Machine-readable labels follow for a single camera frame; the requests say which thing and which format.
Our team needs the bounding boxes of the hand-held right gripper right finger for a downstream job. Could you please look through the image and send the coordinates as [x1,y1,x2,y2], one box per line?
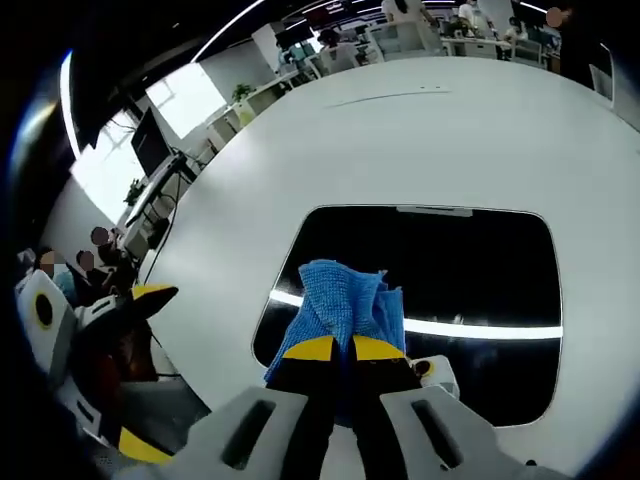
[348,333,506,480]

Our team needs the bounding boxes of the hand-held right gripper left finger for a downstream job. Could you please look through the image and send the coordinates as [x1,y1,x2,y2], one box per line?
[172,334,349,480]

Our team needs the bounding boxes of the blue cleaning cloth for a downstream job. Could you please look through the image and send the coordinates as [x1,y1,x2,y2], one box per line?
[263,258,406,384]

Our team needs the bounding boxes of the grey side desk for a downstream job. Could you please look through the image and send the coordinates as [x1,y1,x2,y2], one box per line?
[123,153,202,229]

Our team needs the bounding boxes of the black monitor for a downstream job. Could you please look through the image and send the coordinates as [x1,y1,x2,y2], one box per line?
[130,106,175,177]

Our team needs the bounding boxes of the long ceiling light strip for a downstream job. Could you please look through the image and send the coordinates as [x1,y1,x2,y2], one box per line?
[191,0,267,64]
[59,48,82,157]

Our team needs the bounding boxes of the white divider panel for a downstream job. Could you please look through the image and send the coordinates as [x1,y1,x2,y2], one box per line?
[588,43,617,107]

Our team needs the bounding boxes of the black cable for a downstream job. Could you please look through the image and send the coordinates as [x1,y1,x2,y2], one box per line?
[143,198,182,282]

